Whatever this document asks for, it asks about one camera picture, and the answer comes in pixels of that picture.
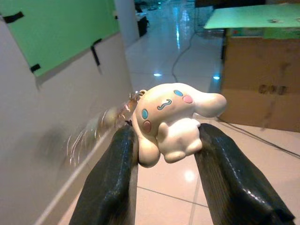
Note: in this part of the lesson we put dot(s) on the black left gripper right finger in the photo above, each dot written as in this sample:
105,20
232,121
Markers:
236,187

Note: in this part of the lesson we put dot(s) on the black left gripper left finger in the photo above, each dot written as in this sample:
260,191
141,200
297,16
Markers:
110,182

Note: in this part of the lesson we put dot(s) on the brown cardboard box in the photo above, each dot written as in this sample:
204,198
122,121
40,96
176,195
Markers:
257,70

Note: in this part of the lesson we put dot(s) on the green board with hooks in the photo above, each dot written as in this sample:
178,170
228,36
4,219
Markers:
58,30

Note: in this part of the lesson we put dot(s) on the dark furniture piece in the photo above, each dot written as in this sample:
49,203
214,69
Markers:
142,23

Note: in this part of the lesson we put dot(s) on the plain green board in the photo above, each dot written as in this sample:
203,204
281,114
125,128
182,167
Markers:
253,17

